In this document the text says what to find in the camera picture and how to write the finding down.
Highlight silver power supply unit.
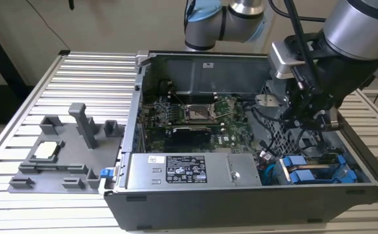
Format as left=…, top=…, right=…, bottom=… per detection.
left=124, top=153, right=263, bottom=189

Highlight black graphics card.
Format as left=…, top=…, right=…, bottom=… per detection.
left=164, top=125, right=212, bottom=152

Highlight thin black wall cable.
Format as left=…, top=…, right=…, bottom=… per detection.
left=25, top=0, right=69, bottom=51

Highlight black floor box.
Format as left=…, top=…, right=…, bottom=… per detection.
left=0, top=84, right=35, bottom=125

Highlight silver CPU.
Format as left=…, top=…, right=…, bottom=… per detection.
left=33, top=140, right=63, bottom=159

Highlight green motherboard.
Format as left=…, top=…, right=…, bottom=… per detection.
left=141, top=94, right=264, bottom=154

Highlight metal disk bay cage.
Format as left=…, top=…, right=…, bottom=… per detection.
left=250, top=80, right=326, bottom=159

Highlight CPU socket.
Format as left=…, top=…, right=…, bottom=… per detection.
left=182, top=103, right=218, bottom=122

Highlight grey parts rack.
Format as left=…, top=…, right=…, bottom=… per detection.
left=8, top=102, right=127, bottom=195

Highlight hard disk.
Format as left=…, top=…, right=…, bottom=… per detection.
left=279, top=155, right=355, bottom=171

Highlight black open PC case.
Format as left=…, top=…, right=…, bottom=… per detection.
left=103, top=50, right=378, bottom=231

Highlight blue disk wire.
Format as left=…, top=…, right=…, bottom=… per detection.
left=260, top=162, right=276, bottom=186

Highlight black disk wire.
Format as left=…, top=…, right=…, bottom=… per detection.
left=256, top=140, right=278, bottom=163

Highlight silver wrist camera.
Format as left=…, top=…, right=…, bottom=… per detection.
left=267, top=40, right=307, bottom=80

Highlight blue disk carrier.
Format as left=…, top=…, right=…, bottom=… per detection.
left=288, top=168, right=359, bottom=185

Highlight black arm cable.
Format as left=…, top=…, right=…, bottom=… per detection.
left=283, top=0, right=322, bottom=95

